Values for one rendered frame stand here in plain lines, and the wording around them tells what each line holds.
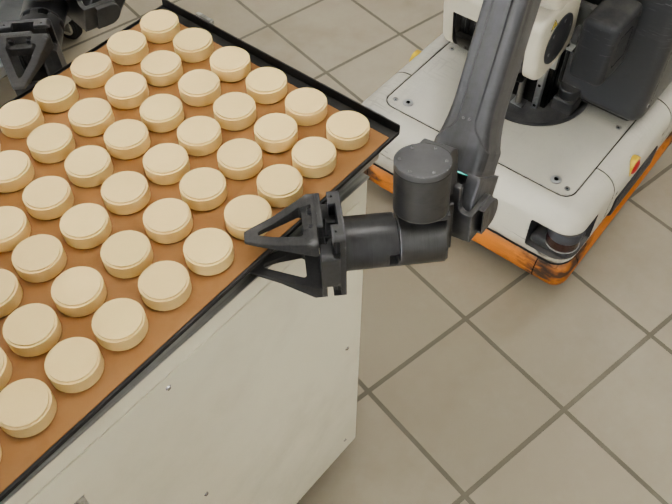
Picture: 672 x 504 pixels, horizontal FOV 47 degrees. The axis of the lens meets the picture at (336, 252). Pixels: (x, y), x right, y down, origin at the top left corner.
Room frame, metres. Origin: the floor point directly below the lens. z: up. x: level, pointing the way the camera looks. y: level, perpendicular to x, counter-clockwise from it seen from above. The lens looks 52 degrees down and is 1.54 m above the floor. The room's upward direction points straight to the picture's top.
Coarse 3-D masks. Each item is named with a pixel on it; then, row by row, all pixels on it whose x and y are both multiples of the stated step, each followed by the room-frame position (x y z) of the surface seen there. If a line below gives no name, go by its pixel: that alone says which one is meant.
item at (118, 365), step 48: (96, 96) 0.73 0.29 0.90; (96, 144) 0.65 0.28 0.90; (0, 192) 0.58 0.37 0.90; (96, 192) 0.58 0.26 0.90; (240, 192) 0.58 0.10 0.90; (240, 240) 0.51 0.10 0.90; (48, 288) 0.45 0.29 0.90; (192, 288) 0.45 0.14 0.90; (0, 336) 0.39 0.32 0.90; (48, 384) 0.34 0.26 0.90; (96, 384) 0.34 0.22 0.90; (0, 432) 0.29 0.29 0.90; (48, 432) 0.29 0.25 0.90; (0, 480) 0.25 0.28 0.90
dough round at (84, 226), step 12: (84, 204) 0.54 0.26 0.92; (96, 204) 0.54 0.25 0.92; (72, 216) 0.53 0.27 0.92; (84, 216) 0.53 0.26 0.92; (96, 216) 0.53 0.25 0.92; (108, 216) 0.53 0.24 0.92; (60, 228) 0.51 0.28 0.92; (72, 228) 0.51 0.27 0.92; (84, 228) 0.51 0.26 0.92; (96, 228) 0.51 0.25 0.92; (108, 228) 0.52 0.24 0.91; (72, 240) 0.50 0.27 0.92; (84, 240) 0.50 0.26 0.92; (96, 240) 0.50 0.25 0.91
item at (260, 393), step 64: (256, 320) 0.50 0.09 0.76; (320, 320) 0.58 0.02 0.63; (128, 384) 0.37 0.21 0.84; (192, 384) 0.42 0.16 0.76; (256, 384) 0.49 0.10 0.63; (320, 384) 0.58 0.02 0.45; (64, 448) 0.31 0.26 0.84; (128, 448) 0.35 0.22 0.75; (192, 448) 0.40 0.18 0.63; (256, 448) 0.47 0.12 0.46; (320, 448) 0.58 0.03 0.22
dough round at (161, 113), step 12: (156, 96) 0.71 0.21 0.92; (168, 96) 0.71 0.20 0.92; (144, 108) 0.69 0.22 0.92; (156, 108) 0.69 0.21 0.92; (168, 108) 0.69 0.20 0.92; (180, 108) 0.69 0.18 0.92; (144, 120) 0.68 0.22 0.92; (156, 120) 0.67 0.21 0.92; (168, 120) 0.67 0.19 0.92; (180, 120) 0.68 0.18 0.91
